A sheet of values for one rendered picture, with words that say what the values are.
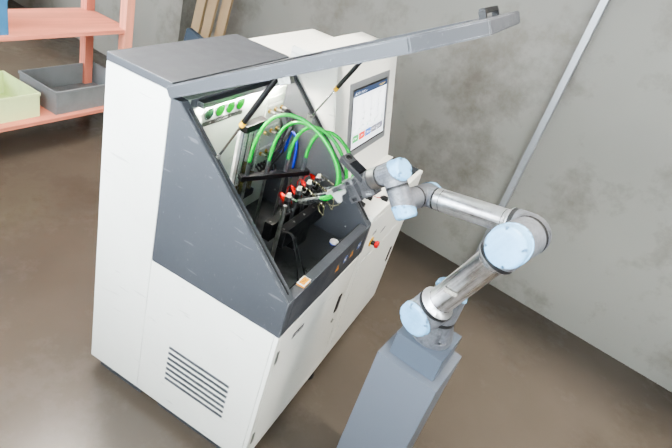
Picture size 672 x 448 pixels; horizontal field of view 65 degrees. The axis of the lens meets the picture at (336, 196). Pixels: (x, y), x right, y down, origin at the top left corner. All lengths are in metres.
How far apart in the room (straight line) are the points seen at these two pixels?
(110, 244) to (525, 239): 1.54
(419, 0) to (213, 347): 2.70
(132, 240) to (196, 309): 0.36
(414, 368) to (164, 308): 0.97
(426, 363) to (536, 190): 2.08
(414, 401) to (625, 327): 2.27
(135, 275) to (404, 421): 1.16
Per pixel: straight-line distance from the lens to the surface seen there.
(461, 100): 3.78
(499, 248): 1.46
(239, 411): 2.24
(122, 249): 2.20
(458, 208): 1.68
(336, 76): 2.20
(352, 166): 1.78
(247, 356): 2.02
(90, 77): 4.87
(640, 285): 3.86
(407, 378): 1.95
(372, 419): 2.16
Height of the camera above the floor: 2.12
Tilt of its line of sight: 29 degrees down
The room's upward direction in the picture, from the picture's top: 17 degrees clockwise
